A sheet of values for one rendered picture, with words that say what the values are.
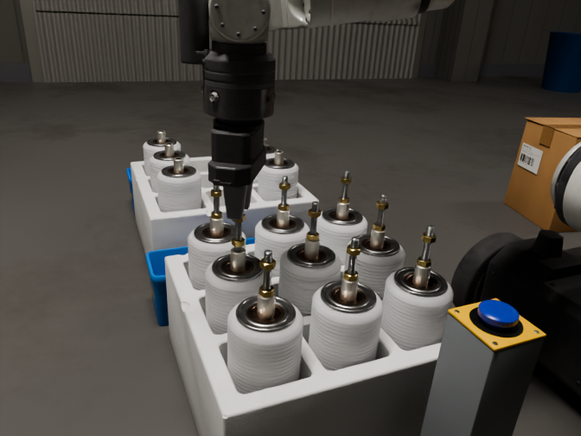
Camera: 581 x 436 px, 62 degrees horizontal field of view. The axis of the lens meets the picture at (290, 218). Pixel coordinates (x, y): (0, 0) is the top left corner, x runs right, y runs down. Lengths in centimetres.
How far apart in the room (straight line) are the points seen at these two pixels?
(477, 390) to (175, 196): 73
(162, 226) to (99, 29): 279
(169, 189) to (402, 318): 58
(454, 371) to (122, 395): 55
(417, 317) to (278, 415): 23
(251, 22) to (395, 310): 42
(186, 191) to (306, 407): 59
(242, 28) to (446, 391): 46
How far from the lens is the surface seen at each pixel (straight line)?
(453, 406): 60
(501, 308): 56
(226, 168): 59
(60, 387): 94
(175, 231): 107
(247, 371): 62
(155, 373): 93
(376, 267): 77
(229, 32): 55
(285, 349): 60
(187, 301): 77
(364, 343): 66
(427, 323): 71
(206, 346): 69
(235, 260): 70
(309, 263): 73
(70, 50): 375
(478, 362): 55
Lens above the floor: 61
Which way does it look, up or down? 25 degrees down
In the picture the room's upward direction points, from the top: 3 degrees clockwise
